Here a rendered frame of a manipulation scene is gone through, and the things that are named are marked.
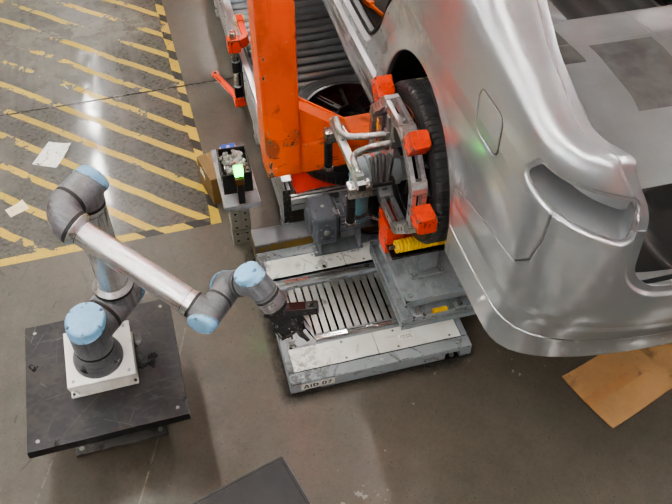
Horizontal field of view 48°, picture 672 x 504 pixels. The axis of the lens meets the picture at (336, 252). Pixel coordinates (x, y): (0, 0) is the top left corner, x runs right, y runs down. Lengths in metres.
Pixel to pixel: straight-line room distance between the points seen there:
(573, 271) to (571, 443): 1.31
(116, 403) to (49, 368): 0.34
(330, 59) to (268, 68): 1.65
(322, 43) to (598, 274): 3.10
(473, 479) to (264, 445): 0.86
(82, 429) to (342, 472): 1.02
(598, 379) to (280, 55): 1.95
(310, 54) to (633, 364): 2.61
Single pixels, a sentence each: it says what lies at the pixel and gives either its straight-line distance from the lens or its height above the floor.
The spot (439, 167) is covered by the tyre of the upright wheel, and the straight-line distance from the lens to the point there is 2.79.
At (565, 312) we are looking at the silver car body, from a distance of 2.35.
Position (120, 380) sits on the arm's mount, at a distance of 3.12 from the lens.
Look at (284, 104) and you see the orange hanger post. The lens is 3.29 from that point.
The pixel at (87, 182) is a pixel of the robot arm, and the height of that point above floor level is 1.22.
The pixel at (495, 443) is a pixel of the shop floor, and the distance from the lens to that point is 3.32.
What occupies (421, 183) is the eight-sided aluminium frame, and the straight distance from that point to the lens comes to 2.82.
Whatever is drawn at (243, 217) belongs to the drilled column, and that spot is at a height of 0.18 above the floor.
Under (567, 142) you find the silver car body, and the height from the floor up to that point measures 1.63.
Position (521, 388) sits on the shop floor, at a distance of 3.49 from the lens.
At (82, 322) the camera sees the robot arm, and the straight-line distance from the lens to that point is 2.93.
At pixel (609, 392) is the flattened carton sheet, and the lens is 3.57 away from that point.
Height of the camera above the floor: 2.84
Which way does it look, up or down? 47 degrees down
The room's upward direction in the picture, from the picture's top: straight up
